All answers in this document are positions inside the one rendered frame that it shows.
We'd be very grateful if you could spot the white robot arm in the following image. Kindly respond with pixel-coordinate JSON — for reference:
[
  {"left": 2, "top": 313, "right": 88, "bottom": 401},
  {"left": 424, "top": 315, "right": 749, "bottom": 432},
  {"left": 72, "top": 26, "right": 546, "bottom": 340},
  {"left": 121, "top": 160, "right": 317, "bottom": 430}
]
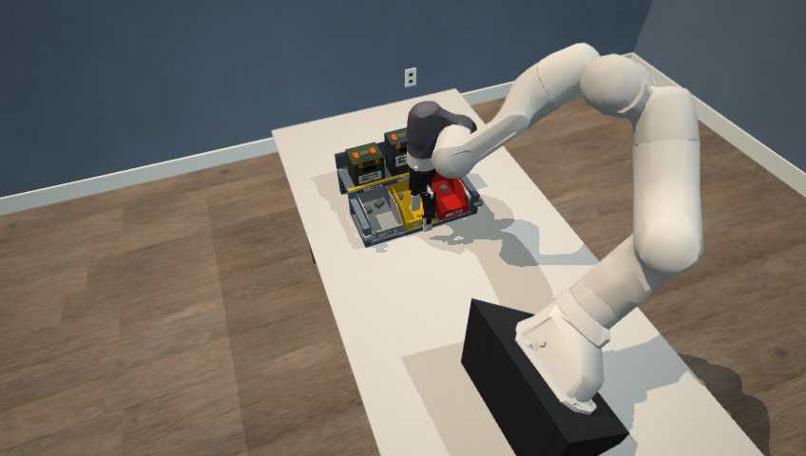
[{"left": 407, "top": 43, "right": 703, "bottom": 415}]

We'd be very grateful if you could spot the yellow bin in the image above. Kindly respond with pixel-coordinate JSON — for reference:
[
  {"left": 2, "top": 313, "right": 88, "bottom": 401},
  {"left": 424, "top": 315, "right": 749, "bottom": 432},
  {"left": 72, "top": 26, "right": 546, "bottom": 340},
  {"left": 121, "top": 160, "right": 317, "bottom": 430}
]
[{"left": 388, "top": 180, "right": 424, "bottom": 231}]

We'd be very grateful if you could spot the grey metal shelf rack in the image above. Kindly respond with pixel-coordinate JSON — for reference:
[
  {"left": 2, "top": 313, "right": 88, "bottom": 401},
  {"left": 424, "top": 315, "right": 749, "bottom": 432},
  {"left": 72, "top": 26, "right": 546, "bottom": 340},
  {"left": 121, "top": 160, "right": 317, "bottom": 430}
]
[{"left": 335, "top": 141, "right": 483, "bottom": 248}]

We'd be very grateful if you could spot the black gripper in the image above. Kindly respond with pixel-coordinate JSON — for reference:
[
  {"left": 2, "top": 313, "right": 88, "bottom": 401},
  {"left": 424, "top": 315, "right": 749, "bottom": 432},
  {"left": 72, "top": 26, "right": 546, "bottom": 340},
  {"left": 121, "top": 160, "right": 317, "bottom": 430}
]
[{"left": 409, "top": 168, "right": 436, "bottom": 232}]

